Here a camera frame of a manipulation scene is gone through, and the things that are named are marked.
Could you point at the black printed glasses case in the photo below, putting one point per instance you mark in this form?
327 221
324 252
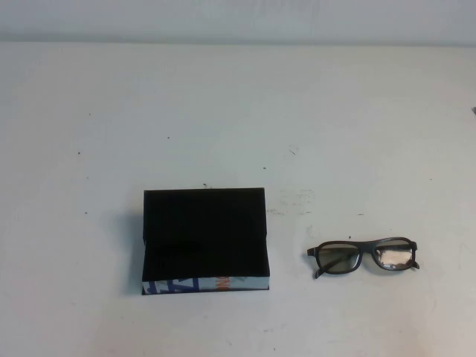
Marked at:
204 223

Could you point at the dark framed glasses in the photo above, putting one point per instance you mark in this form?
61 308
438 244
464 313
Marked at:
366 245

